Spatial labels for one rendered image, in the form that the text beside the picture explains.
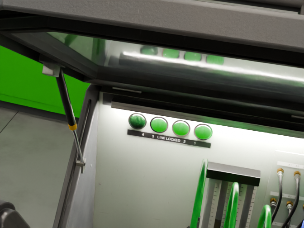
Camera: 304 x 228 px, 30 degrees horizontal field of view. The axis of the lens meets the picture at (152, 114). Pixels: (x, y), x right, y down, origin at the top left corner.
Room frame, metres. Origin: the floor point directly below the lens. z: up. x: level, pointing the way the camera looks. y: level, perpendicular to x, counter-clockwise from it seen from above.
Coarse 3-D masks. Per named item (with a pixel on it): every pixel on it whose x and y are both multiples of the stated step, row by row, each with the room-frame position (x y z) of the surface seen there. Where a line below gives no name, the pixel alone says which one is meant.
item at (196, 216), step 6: (204, 162) 1.11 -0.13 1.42; (204, 168) 1.08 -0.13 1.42; (204, 174) 1.06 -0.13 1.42; (198, 180) 1.04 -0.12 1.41; (204, 180) 1.22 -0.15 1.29; (198, 186) 1.02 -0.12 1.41; (198, 192) 1.01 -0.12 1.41; (198, 198) 0.99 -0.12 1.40; (198, 204) 0.98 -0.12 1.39; (198, 210) 0.97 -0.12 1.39; (192, 216) 0.96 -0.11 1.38; (198, 216) 0.96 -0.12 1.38; (192, 222) 0.95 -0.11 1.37
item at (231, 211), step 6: (234, 186) 1.09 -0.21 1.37; (234, 192) 1.06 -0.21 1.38; (234, 198) 1.04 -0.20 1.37; (228, 204) 1.18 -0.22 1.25; (234, 204) 1.03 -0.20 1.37; (228, 210) 1.18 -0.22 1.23; (234, 210) 1.01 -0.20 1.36; (228, 216) 1.18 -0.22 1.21; (234, 216) 1.00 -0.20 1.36; (228, 222) 1.18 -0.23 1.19; (234, 222) 0.99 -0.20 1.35
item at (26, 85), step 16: (0, 48) 3.77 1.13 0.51; (0, 64) 3.78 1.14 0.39; (16, 64) 3.75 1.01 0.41; (32, 64) 3.72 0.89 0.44; (0, 80) 3.78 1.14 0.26; (16, 80) 3.75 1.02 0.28; (32, 80) 3.72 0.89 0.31; (48, 80) 3.69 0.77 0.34; (0, 96) 3.78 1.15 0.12; (16, 96) 3.75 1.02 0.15; (32, 96) 3.72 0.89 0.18; (48, 96) 3.69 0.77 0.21; (80, 96) 3.63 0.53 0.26; (32, 112) 3.77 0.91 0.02; (48, 112) 3.73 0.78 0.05; (64, 112) 3.66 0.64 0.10; (80, 112) 3.63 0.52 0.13
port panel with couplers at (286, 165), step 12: (276, 156) 1.29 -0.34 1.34; (288, 156) 1.29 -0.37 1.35; (300, 156) 1.29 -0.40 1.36; (276, 168) 1.29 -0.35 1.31; (288, 168) 1.29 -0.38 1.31; (300, 168) 1.28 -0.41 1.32; (276, 180) 1.29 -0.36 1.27; (288, 180) 1.29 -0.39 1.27; (300, 180) 1.28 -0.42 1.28; (276, 192) 1.29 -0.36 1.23; (288, 192) 1.29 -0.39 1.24; (300, 192) 1.28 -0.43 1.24; (264, 204) 1.29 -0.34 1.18; (288, 204) 1.27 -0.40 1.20; (300, 204) 1.28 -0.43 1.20; (276, 216) 1.29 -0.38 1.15; (300, 216) 1.28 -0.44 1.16
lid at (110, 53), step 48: (0, 0) 0.57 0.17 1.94; (48, 0) 0.56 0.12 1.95; (96, 0) 0.56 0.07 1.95; (144, 0) 0.55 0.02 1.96; (192, 0) 0.55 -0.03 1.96; (240, 0) 0.58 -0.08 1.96; (288, 0) 0.58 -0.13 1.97; (48, 48) 0.88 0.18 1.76; (96, 48) 0.84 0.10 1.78; (144, 48) 0.76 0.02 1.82; (192, 48) 0.61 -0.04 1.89; (240, 48) 0.60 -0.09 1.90; (288, 48) 0.52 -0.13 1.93; (192, 96) 1.26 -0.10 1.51; (240, 96) 1.18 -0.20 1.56; (288, 96) 1.06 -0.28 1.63
